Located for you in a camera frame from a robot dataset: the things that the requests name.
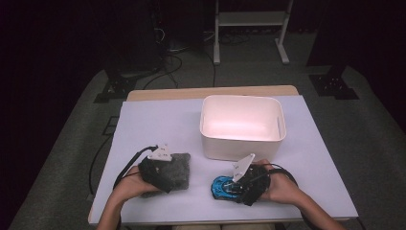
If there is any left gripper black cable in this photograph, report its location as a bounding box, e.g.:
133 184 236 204
112 145 160 191

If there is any black stand base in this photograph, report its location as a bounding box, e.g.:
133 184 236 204
308 74 360 101
93 71 138 104

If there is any thin black floor cable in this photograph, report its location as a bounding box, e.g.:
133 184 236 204
88 133 114 196

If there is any wooden table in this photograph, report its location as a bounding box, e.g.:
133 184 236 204
87 84 360 226

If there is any white table sheet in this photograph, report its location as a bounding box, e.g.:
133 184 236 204
89 95 359 224

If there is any person's left hand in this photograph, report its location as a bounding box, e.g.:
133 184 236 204
111 165 161 203

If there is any person's right hand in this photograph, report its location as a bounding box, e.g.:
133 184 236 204
252 158 303 205

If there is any gray fuzzy cloth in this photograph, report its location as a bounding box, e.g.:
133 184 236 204
138 152 192 198

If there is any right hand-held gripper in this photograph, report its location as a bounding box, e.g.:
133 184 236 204
210 152 272 207

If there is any black floor socket frame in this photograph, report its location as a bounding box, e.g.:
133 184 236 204
101 115 120 136

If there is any white metal stand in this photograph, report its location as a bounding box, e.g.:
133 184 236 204
213 0 295 66

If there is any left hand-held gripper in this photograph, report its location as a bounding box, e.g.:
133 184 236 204
137 144 174 195

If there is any white plastic bin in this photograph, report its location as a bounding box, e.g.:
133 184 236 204
199 94 287 162

